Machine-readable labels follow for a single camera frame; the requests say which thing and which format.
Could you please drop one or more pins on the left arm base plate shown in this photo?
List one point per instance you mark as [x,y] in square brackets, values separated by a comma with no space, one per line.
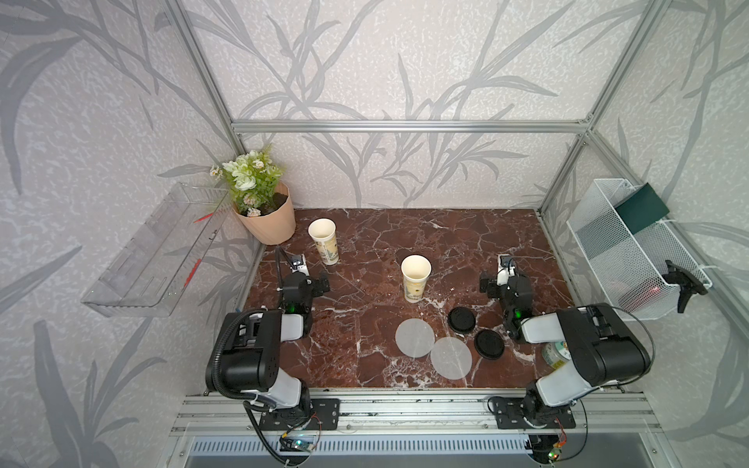
[318,412]

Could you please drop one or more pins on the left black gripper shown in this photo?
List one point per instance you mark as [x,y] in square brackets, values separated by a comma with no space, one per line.
[315,285]

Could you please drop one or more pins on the milk tea paper cup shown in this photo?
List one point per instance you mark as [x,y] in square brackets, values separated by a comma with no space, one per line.
[416,270]

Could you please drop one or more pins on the potted white flower plant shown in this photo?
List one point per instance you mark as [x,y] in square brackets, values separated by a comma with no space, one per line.
[261,201]

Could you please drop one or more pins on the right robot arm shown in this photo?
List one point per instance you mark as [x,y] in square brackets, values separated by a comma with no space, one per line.
[603,352]

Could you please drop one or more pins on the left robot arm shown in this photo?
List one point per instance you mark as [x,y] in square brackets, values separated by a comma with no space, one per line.
[245,361]

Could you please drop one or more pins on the dark green card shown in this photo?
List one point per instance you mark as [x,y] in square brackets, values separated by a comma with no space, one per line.
[641,209]

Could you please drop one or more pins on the clear acrylic wall shelf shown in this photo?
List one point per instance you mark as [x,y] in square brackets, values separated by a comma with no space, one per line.
[150,275]

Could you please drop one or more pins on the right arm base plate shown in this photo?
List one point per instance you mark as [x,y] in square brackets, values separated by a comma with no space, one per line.
[529,413]

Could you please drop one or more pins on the black cup lid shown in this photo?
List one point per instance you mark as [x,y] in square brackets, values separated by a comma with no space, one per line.
[462,320]
[489,344]

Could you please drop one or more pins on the aluminium front rail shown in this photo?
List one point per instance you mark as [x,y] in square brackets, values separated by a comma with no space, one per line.
[421,411]

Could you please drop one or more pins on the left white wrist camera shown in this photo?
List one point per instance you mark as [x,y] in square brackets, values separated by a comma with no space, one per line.
[298,264]

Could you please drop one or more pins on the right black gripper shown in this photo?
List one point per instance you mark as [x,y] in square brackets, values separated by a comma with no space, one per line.
[489,282]

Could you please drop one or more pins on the white mesh wall basket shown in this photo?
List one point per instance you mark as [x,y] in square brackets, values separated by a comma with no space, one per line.
[629,267]

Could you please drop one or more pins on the round leak-proof paper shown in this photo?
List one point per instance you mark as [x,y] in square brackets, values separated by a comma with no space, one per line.
[415,338]
[451,358]

